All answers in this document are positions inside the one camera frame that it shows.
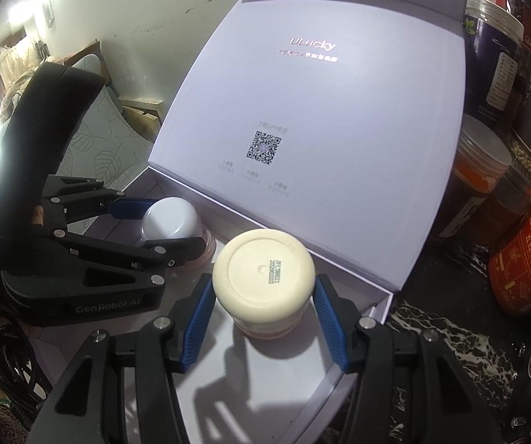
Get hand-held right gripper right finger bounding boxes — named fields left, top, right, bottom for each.
left=313, top=273, right=494, bottom=444

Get reddish brown jar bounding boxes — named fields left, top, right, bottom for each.
left=469, top=166, right=531, bottom=246

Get orange powder jar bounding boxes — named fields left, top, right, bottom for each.
left=432, top=113, right=513, bottom=241

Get dark purple jar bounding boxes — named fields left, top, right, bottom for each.
left=464, top=0, right=525, bottom=116

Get wooden frames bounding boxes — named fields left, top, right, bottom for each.
left=118, top=97, right=165, bottom=139

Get red canister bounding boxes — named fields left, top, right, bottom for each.
left=487, top=180, right=531, bottom=317

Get pile of clothes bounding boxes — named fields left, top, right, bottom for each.
left=0, top=37, right=58, bottom=116

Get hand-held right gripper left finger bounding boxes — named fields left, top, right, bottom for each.
left=27, top=279, right=219, bottom=444

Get tall jar with red contents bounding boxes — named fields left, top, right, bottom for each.
left=494, top=0, right=531, bottom=44

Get grey leaf pattern cushion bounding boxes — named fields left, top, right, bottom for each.
left=60, top=51, right=155, bottom=195

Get pink-lidded lavender jar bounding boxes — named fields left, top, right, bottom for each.
left=141, top=197, right=215, bottom=269

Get lavender gift box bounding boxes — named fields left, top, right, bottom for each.
left=27, top=0, right=472, bottom=444

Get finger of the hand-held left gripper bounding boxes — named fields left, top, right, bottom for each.
left=43, top=173, right=158, bottom=223
left=3, top=228, right=208, bottom=295

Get wooden board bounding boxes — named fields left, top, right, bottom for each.
left=55, top=39, right=104, bottom=63

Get pink and cream jar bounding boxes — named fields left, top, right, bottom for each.
left=212, top=229, right=317, bottom=340

